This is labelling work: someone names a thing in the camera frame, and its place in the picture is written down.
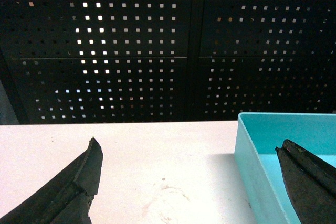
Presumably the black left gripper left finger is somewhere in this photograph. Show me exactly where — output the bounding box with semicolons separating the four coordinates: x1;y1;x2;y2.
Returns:
1;138;103;223

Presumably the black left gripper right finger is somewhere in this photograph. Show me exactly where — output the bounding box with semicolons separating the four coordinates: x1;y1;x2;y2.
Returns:
275;139;335;223

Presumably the light turquoise plastic bin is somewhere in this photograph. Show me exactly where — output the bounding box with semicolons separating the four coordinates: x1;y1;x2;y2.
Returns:
234;113;335;223

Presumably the black perforated pegboard panel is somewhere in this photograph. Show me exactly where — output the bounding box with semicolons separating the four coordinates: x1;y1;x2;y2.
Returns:
1;0;335;124

